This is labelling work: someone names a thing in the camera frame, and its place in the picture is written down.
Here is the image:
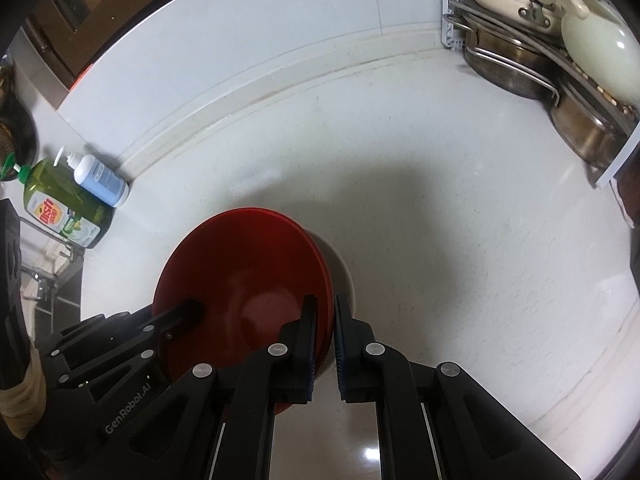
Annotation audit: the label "red and black bowl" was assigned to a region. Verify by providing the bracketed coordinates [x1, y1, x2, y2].
[152, 207, 333, 403]

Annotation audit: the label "steel pot with handle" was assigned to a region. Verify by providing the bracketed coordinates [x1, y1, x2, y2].
[462, 22, 560, 106]

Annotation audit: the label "blue pump bottle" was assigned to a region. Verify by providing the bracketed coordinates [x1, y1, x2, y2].
[55, 147, 130, 208]

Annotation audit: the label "cream teapot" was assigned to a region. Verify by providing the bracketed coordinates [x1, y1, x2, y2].
[535, 0, 640, 106]

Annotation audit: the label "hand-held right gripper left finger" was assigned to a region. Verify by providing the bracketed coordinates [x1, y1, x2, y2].
[75, 295, 318, 480]

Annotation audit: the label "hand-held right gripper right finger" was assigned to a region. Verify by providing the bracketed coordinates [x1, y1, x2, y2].
[334, 294, 581, 480]

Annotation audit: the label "dark frying pan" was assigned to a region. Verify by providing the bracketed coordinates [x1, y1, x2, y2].
[0, 105, 40, 183]

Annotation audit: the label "green dish soap bottle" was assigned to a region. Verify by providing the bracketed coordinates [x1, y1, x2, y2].
[0, 152, 116, 251]

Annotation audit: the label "white bowl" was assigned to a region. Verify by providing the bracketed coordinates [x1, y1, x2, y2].
[305, 230, 359, 376]

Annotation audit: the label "dark wooden window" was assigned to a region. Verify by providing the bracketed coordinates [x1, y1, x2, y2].
[22, 0, 231, 106]

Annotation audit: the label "tall chrome faucet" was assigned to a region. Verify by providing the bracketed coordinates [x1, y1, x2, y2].
[20, 242, 83, 306]

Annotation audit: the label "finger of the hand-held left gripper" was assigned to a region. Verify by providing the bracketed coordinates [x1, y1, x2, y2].
[37, 297, 206, 391]

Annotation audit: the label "steel pots on rack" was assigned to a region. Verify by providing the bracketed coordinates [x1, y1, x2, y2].
[440, 0, 640, 188]

